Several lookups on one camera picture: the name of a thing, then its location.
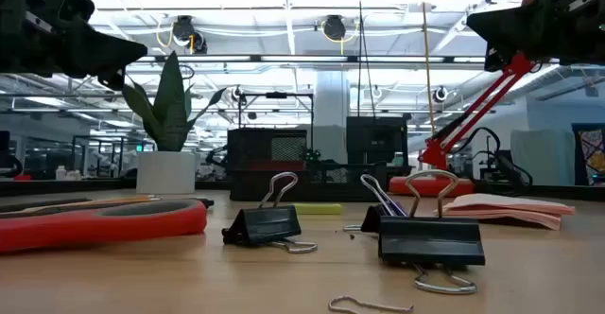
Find red desk lamp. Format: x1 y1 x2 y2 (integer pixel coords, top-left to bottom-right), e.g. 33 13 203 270
388 0 543 198

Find pale partition panel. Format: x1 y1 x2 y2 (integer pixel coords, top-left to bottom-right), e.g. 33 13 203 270
510 129 576 186

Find black computer case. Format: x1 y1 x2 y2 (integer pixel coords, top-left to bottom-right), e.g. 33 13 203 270
346 116 408 166

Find black metal table frame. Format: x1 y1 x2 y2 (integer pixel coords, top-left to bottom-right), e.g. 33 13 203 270
0 177 605 201

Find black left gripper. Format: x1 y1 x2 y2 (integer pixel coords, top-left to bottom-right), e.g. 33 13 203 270
0 0 148 92

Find black ceiling cable reel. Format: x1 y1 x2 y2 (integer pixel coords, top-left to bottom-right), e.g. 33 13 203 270
322 14 348 42
170 14 209 55

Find black mesh desk organizer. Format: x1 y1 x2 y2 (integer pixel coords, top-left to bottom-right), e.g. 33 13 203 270
226 127 389 203

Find black lamp cord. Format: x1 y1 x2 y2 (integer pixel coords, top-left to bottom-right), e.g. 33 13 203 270
453 127 534 187

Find red handled scissors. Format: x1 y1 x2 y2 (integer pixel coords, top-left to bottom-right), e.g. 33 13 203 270
0 199 208 253

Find black pipe frame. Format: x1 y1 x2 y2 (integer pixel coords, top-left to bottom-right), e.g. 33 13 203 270
238 91 316 152

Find loose silver wire clip handle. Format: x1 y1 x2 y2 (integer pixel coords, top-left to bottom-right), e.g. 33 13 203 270
328 295 415 314

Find black binder clip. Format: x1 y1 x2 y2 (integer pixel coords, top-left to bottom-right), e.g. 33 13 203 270
377 169 486 296
221 171 319 254
343 173 408 234

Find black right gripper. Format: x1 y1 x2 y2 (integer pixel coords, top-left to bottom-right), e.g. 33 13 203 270
466 0 605 73

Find yellow-green eraser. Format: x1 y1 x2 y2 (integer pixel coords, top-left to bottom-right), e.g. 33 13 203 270
292 202 342 216

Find black workstation frame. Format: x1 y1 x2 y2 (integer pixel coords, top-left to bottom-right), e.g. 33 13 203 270
71 135 157 179

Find yellow hanging cable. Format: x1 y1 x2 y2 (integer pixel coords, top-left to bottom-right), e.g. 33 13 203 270
419 0 436 135

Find pink sticky note pad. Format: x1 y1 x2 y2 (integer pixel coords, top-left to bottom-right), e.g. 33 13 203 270
434 193 576 231

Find green snake plant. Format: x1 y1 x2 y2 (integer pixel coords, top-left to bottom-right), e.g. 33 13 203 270
122 51 228 152

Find colourful wall poster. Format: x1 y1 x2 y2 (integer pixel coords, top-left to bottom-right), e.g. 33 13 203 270
571 123 605 186

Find black hanging cable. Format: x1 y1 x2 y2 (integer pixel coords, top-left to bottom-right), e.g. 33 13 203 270
356 0 378 119

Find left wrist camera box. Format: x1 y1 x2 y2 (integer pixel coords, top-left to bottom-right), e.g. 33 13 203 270
40 0 95 25

